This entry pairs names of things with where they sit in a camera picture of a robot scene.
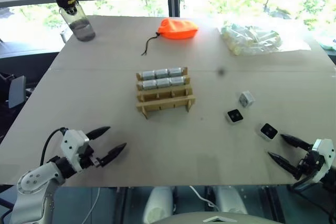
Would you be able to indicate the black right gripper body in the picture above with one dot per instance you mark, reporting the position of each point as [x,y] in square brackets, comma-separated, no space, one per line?
[309,163]

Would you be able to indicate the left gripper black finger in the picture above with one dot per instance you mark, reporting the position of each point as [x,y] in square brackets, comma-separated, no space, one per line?
[98,131]
[114,151]

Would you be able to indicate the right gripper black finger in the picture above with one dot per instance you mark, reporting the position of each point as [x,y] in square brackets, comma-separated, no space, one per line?
[284,163]
[295,141]

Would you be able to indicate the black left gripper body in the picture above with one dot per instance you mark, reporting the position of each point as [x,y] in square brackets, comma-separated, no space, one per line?
[86,159]

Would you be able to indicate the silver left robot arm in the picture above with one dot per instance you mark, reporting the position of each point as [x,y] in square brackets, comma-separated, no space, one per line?
[34,179]

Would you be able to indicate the wooden battery rack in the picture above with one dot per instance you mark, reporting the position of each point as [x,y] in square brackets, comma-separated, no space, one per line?
[164,99]

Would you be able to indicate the white cube upper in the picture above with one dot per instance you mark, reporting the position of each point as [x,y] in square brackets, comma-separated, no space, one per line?
[246,99]

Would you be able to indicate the white rounded robot leg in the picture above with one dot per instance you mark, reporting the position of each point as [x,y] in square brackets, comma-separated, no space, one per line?
[157,204]
[229,199]

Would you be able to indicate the grey-blue office chair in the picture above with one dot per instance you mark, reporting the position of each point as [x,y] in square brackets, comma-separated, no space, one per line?
[17,91]

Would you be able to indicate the clear plastic bag of parts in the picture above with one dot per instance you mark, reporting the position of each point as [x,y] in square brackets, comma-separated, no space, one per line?
[249,40]

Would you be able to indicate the clear water bottle black lid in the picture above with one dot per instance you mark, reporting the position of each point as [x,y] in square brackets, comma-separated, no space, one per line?
[78,22]

